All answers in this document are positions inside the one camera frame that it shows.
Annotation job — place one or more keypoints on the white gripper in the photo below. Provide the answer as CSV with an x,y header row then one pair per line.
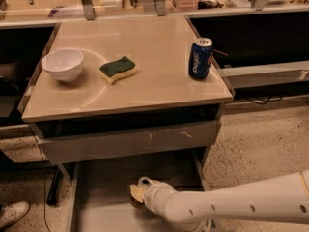
x,y
152,191

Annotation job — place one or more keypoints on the orange soda can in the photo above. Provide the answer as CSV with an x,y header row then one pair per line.
x,y
136,204

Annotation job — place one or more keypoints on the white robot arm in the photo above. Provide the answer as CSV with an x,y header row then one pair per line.
x,y
281,199

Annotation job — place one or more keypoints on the open grey middle drawer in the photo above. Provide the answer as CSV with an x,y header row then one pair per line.
x,y
101,196

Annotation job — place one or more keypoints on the grey top drawer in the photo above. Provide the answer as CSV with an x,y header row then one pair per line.
x,y
121,143

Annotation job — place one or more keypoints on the grey drawer cabinet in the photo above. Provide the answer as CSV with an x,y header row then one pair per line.
x,y
160,93

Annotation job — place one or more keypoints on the blue Pepsi can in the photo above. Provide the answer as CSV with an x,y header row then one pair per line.
x,y
200,58

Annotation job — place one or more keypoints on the green yellow sponge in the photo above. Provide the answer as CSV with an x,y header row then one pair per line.
x,y
116,70

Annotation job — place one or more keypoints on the white shoe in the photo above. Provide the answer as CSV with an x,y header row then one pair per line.
x,y
13,213

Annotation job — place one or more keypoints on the white bowl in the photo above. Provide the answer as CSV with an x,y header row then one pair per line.
x,y
64,64

